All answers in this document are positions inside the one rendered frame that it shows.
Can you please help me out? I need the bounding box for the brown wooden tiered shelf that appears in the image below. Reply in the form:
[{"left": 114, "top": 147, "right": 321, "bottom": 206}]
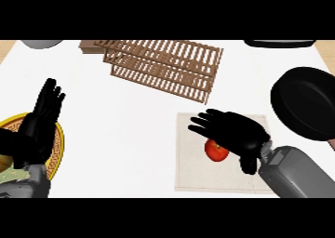
[{"left": 79, "top": 40, "right": 227, "bottom": 105}]

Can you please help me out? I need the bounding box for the red tomato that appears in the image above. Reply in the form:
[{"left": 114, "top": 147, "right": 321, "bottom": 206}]
[{"left": 204, "top": 139, "right": 231, "bottom": 163}]

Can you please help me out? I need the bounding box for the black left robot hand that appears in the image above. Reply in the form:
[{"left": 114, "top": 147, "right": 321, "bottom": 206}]
[{"left": 0, "top": 77, "right": 69, "bottom": 170}]

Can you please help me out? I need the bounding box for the black frying pan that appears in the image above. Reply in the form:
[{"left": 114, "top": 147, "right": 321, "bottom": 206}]
[{"left": 269, "top": 66, "right": 335, "bottom": 162}]

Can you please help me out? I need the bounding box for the black flat appliance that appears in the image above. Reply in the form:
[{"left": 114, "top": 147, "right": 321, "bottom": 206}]
[{"left": 244, "top": 40, "right": 318, "bottom": 48}]

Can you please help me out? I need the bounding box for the beige cloth placemat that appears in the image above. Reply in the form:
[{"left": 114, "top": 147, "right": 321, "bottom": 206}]
[{"left": 175, "top": 112, "right": 277, "bottom": 195}]

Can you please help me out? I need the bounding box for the grey round bowl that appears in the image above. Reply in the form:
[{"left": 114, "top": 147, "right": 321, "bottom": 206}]
[{"left": 21, "top": 40, "right": 66, "bottom": 50}]

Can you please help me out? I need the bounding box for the yellow patterned plate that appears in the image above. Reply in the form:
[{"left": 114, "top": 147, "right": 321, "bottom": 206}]
[{"left": 0, "top": 112, "right": 67, "bottom": 191}]

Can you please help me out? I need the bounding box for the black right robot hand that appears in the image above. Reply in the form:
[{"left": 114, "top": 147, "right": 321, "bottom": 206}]
[{"left": 188, "top": 108, "right": 272, "bottom": 176}]

